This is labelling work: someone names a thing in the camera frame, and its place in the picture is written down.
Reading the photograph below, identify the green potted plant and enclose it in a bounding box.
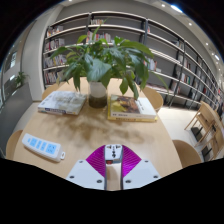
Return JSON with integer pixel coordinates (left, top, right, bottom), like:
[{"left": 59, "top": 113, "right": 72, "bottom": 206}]
[{"left": 49, "top": 19, "right": 169, "bottom": 109}]

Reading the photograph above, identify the group of ceiling lights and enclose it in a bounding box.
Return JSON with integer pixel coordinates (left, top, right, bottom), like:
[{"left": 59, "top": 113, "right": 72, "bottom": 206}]
[{"left": 68, "top": 0, "right": 221, "bottom": 61}]

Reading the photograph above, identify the grey shelf unit with books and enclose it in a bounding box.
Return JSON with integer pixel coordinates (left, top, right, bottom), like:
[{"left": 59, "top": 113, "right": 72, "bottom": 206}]
[{"left": 42, "top": 10, "right": 224, "bottom": 111}]

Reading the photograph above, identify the round-backed wooden chair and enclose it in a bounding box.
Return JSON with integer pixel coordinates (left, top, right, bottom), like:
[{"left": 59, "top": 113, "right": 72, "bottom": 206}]
[
  {"left": 142, "top": 85, "right": 164, "bottom": 113},
  {"left": 5, "top": 129, "right": 24, "bottom": 160},
  {"left": 172, "top": 139, "right": 203, "bottom": 169},
  {"left": 41, "top": 82, "right": 63, "bottom": 100}
]

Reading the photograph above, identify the yellow-edged picture book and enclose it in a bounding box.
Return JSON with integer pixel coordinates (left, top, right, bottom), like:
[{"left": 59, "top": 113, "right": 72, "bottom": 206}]
[{"left": 107, "top": 94, "right": 158, "bottom": 123}]

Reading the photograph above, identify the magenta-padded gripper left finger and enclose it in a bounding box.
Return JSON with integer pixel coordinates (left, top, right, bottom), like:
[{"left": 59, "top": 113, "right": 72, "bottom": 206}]
[{"left": 65, "top": 144, "right": 108, "bottom": 191}]

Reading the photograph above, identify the small green floor plant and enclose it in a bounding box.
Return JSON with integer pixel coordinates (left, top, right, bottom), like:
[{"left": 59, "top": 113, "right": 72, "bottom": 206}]
[{"left": 13, "top": 70, "right": 29, "bottom": 89}]

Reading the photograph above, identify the white power strip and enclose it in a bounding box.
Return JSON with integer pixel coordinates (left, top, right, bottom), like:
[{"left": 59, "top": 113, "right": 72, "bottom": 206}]
[{"left": 21, "top": 132, "right": 67, "bottom": 163}]

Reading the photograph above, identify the group of wooden frame chairs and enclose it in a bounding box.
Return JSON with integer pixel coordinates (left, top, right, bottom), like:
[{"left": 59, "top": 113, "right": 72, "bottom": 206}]
[{"left": 184, "top": 100, "right": 224, "bottom": 161}]

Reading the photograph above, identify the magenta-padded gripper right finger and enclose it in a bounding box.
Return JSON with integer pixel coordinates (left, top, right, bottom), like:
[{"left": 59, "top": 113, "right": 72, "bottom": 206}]
[{"left": 120, "top": 144, "right": 162, "bottom": 191}]

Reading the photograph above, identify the white charger block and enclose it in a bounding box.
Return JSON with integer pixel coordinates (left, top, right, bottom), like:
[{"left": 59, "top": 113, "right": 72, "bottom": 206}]
[{"left": 104, "top": 143, "right": 124, "bottom": 192}]

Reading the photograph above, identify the large white grey book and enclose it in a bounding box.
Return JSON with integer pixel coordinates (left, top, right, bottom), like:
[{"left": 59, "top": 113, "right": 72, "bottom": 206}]
[{"left": 37, "top": 90, "right": 88, "bottom": 116}]

